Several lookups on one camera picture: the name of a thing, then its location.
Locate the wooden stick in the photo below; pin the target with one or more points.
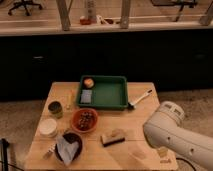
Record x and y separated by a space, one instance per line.
69 100

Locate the wooden block eraser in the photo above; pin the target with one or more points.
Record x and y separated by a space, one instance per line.
113 137

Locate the green plastic tray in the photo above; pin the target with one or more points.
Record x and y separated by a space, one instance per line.
108 92

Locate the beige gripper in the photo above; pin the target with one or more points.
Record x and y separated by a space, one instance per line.
162 152

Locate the black stand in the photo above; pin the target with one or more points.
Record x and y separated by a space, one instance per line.
4 144

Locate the white paper cup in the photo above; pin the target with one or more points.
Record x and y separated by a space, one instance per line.
48 127

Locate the green can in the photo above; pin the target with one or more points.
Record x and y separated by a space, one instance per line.
55 108

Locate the red bowl on shelf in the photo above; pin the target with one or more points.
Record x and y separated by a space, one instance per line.
84 21

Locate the white crumpled cloth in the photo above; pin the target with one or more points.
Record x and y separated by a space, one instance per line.
66 149

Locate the orange bowl with dark items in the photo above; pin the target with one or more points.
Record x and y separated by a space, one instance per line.
84 120

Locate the white handled brush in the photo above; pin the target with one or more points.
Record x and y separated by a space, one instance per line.
132 105

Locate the small metal clip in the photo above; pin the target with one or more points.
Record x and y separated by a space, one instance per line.
49 152

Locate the orange fruit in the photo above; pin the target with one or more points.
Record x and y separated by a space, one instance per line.
88 82

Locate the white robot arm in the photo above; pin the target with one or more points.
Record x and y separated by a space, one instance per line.
163 129

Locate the grey sponge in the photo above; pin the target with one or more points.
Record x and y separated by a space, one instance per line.
86 96

